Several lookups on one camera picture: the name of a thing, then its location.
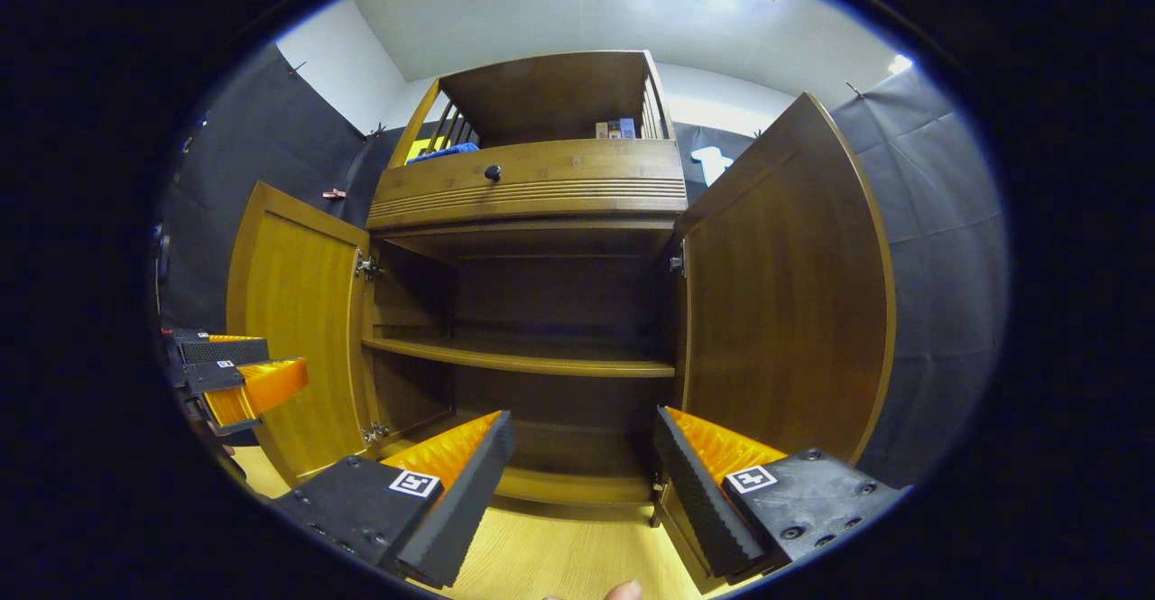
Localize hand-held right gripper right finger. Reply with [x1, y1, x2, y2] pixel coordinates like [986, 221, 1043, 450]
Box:
[651, 406, 908, 583]

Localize blue cloth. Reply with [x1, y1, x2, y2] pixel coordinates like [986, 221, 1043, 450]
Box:
[406, 142, 481, 165]

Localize wooden shoe cabinet door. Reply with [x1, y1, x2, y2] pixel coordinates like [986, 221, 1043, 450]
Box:
[651, 92, 896, 594]
[226, 181, 384, 488]

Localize wooden inner shelf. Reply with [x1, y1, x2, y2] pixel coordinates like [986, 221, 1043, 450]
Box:
[363, 337, 676, 378]

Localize wooden cabinet drawer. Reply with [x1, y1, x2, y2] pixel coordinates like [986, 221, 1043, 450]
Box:
[365, 138, 688, 231]

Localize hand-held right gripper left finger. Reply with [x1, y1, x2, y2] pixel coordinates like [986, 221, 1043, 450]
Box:
[271, 411, 515, 589]

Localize wooden double-door shoe cabinet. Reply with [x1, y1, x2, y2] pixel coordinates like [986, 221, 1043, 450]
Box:
[361, 50, 691, 506]

